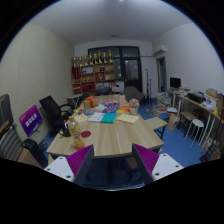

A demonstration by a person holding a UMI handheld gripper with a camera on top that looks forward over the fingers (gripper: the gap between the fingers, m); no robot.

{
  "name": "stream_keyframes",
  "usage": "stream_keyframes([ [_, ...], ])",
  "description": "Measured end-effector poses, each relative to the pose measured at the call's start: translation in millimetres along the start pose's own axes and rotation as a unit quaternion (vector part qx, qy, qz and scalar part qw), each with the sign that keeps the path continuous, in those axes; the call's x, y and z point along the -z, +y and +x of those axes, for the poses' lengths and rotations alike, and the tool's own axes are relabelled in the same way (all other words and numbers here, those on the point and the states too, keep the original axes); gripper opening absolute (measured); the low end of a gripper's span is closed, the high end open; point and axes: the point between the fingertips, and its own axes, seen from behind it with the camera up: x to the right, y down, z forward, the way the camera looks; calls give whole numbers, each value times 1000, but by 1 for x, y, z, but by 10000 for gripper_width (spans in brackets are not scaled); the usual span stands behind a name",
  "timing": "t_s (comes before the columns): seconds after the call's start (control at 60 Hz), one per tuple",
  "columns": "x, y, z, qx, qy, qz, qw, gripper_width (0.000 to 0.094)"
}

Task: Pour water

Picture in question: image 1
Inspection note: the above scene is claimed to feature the white paper sheet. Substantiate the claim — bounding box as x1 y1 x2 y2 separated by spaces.
88 112 105 122

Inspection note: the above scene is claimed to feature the yellow paper sheet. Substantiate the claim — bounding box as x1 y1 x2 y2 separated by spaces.
74 114 88 123

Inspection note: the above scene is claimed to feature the wooden meeting table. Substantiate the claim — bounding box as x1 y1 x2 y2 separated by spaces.
47 95 164 158

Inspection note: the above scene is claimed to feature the dark window door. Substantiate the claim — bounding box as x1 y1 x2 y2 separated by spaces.
88 46 142 91

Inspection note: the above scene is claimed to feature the orange booklet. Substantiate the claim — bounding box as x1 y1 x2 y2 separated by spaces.
116 106 130 114

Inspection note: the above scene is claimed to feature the red round coaster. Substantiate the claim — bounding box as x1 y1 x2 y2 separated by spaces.
81 131 91 138

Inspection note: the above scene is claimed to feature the purple sign board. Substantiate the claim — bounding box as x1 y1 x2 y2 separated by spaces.
19 105 43 137

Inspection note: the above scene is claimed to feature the teal notebook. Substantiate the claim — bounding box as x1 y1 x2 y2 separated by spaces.
101 113 116 123

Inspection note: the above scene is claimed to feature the small wooden side bench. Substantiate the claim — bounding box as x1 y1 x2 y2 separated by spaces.
146 117 167 138

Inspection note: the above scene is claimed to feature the black office chair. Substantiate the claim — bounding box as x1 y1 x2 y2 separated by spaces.
40 96 73 132

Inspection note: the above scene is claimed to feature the air conditioner unit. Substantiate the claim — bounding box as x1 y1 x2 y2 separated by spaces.
153 45 166 55

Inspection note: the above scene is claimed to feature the brown paper bag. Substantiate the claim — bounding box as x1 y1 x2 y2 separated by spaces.
167 115 180 131

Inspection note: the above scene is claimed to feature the striped cushion chair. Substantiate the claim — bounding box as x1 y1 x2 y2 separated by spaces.
0 126 22 161

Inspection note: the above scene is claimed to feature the computer monitor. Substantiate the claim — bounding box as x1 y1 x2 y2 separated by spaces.
170 77 181 88

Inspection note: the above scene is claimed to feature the long side desk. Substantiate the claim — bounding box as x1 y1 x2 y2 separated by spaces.
167 89 224 147

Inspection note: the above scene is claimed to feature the wooden display shelf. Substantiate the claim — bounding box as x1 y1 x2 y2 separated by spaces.
71 51 116 95

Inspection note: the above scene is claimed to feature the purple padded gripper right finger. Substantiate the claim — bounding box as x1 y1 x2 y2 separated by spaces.
132 144 183 185

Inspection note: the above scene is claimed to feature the grey armchair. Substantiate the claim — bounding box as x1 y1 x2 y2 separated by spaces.
124 86 144 101

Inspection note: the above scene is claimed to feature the yellow drink bottle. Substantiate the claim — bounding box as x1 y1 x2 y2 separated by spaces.
68 116 85 150

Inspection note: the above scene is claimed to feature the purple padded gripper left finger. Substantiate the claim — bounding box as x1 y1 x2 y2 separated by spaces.
45 145 94 186

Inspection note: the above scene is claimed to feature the black mug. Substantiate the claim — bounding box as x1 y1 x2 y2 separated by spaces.
59 125 70 137

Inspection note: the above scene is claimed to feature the white round stool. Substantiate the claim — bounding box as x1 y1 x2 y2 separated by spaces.
186 119 204 145

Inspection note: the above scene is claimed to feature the blue booklet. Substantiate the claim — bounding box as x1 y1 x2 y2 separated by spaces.
102 106 119 113

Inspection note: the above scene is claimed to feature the yellow gift box red ribbon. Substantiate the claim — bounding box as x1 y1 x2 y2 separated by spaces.
84 96 99 109

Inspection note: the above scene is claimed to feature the beige paper pad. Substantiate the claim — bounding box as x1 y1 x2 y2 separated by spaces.
117 114 138 124

